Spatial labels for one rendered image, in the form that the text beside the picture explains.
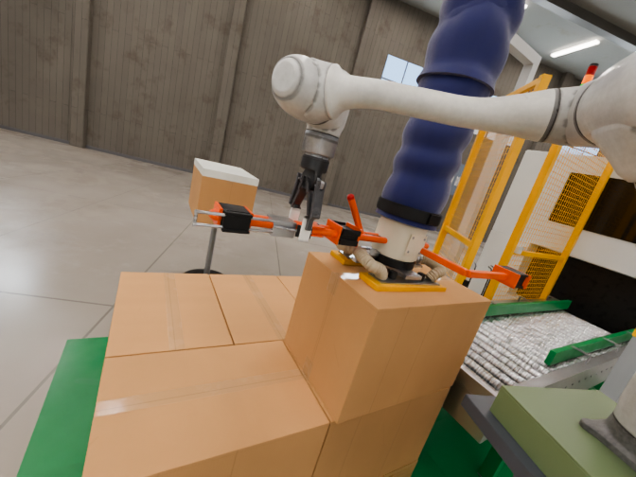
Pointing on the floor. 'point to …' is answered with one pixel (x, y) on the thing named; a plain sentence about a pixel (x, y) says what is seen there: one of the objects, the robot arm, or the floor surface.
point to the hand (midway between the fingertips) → (298, 227)
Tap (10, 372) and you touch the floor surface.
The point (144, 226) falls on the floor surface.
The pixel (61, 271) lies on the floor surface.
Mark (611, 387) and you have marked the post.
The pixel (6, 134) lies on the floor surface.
